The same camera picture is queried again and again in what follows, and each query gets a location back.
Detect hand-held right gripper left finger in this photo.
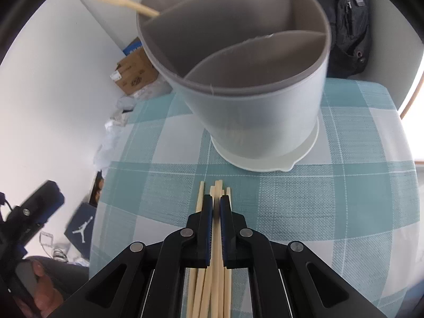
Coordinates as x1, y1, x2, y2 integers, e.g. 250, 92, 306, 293
45, 195, 213, 318

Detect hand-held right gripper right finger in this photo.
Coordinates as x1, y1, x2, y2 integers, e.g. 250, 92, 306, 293
219, 195, 388, 318

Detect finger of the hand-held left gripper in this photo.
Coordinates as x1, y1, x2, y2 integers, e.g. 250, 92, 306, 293
6, 180, 65, 241

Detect pale bamboo chopstick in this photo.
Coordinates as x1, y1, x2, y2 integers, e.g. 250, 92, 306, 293
95, 0, 160, 18
211, 179, 222, 318

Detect bundle of wooden chopsticks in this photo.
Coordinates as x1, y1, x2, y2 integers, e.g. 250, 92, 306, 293
185, 179, 232, 318

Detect grey white utensil holder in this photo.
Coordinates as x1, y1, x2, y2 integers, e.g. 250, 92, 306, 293
136, 0, 332, 173

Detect person's left hand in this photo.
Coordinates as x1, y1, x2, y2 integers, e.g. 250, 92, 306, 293
16, 258, 65, 318

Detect clear plastic container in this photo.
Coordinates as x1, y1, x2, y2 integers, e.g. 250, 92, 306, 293
39, 231, 55, 250

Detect blue shoe box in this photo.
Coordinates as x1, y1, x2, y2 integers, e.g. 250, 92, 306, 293
64, 203, 99, 259

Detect brown shoes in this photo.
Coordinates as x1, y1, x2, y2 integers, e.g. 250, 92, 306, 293
94, 170, 105, 206

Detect white plastic bag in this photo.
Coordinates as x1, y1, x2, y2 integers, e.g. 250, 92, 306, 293
94, 121, 130, 170

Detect teal checked tablecloth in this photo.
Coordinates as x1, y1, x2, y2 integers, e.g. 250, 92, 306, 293
89, 78, 421, 318

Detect bag of white packets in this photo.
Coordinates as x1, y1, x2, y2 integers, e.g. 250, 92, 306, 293
111, 95, 137, 127

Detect grey plastic bag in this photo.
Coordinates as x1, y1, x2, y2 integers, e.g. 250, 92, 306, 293
132, 74, 173, 103

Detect brown cardboard box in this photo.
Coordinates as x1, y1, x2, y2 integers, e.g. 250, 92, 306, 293
111, 48, 158, 95

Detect blue carton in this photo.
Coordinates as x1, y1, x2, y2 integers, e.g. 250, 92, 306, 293
122, 38, 145, 57

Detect black backpack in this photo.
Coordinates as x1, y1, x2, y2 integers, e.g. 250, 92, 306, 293
298, 0, 373, 80

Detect wooden window frame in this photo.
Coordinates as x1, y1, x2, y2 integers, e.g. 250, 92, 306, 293
398, 68, 424, 120

